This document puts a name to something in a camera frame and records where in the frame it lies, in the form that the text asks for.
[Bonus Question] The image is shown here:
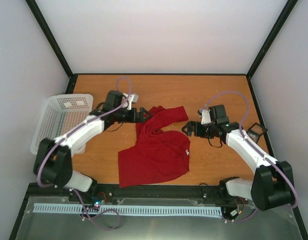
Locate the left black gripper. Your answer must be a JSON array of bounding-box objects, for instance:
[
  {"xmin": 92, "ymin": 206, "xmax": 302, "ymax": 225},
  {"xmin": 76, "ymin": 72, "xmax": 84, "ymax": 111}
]
[{"xmin": 115, "ymin": 107, "xmax": 152, "ymax": 123}]

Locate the red t-shirt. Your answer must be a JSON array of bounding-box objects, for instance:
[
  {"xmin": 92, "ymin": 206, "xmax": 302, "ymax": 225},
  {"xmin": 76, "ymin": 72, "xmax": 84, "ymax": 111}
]
[{"xmin": 118, "ymin": 106, "xmax": 190, "ymax": 188}]

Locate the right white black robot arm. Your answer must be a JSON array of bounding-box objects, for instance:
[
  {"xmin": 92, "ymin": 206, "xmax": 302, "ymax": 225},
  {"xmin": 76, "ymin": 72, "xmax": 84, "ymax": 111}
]
[{"xmin": 182, "ymin": 105, "xmax": 296, "ymax": 211}]

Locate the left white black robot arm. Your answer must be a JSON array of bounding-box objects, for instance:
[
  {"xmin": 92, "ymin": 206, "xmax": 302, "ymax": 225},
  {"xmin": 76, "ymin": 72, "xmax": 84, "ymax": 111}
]
[{"xmin": 33, "ymin": 90, "xmax": 151, "ymax": 202}]

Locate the black clear brooch box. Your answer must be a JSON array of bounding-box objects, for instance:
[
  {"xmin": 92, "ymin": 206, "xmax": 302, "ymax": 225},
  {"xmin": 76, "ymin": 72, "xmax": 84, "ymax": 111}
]
[{"xmin": 246, "ymin": 123, "xmax": 268, "ymax": 144}]

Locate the white perforated plastic basket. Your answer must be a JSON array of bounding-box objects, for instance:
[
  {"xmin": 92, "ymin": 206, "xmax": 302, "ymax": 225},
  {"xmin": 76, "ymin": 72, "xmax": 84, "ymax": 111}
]
[{"xmin": 30, "ymin": 93, "xmax": 93, "ymax": 155}]

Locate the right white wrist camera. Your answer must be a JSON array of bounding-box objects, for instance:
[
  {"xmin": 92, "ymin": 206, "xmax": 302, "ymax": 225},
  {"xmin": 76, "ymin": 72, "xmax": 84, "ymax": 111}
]
[{"xmin": 198, "ymin": 109, "xmax": 211, "ymax": 125}]

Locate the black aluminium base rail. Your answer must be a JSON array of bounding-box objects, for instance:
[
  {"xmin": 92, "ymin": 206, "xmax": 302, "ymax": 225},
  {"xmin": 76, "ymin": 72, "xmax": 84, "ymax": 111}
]
[{"xmin": 28, "ymin": 182, "xmax": 249, "ymax": 204}]

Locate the light blue cable duct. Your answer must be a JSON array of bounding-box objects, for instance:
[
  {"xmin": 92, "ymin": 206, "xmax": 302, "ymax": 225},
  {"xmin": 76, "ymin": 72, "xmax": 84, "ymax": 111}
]
[{"xmin": 32, "ymin": 203, "xmax": 222, "ymax": 218}]

